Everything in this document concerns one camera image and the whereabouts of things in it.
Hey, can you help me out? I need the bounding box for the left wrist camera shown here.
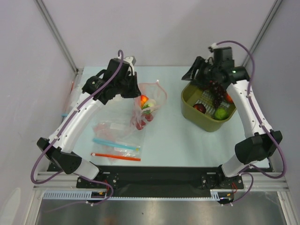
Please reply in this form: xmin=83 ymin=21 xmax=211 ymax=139
xmin=123 ymin=56 xmax=136 ymax=75

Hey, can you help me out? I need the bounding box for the aluminium frame rail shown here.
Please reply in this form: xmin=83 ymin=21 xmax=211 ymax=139
xmin=238 ymin=172 xmax=289 ymax=192

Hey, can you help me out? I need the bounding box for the clear red-zipper bag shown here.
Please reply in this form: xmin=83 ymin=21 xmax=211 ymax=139
xmin=125 ymin=80 xmax=167 ymax=136

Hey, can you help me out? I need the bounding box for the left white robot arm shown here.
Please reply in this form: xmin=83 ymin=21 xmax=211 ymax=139
xmin=37 ymin=56 xmax=141 ymax=188

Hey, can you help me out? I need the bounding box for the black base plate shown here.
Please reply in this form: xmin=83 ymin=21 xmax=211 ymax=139
xmin=75 ymin=166 xmax=244 ymax=198

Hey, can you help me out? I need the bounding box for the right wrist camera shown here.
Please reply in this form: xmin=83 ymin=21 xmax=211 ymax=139
xmin=208 ymin=43 xmax=218 ymax=58

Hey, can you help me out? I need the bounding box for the red toy lobster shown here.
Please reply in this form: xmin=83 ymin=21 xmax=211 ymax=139
xmin=130 ymin=113 xmax=154 ymax=130

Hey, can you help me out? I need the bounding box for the dark toy grape bunch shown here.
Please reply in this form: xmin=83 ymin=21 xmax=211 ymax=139
xmin=204 ymin=81 xmax=226 ymax=109

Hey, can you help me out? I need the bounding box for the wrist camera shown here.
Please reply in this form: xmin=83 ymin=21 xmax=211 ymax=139
xmin=208 ymin=43 xmax=218 ymax=58
xmin=123 ymin=56 xmax=136 ymax=75

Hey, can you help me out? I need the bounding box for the bag with blue zipper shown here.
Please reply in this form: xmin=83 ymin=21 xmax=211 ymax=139
xmin=93 ymin=121 xmax=144 ymax=152

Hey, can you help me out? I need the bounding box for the white toy egg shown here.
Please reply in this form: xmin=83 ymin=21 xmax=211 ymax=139
xmin=142 ymin=99 xmax=156 ymax=114

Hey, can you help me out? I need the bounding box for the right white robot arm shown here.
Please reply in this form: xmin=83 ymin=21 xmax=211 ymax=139
xmin=182 ymin=47 xmax=283 ymax=188

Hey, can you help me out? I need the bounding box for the far left blue-zipper bag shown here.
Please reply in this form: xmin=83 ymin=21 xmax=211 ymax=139
xmin=61 ymin=84 xmax=83 ymax=120

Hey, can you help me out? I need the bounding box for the olive green plastic bin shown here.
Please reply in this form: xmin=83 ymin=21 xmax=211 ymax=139
xmin=181 ymin=83 xmax=236 ymax=132

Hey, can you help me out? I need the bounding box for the white cable duct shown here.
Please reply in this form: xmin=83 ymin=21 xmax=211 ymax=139
xmin=43 ymin=190 xmax=92 ymax=200

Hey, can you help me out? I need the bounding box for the orange toy fruit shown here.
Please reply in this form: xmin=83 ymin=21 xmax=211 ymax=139
xmin=225 ymin=93 xmax=233 ymax=104

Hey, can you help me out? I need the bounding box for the bag with orange zipper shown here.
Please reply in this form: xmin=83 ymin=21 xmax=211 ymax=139
xmin=90 ymin=120 xmax=145 ymax=165

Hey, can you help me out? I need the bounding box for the dark red toy peach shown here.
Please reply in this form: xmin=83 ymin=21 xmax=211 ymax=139
xmin=193 ymin=103 xmax=206 ymax=114

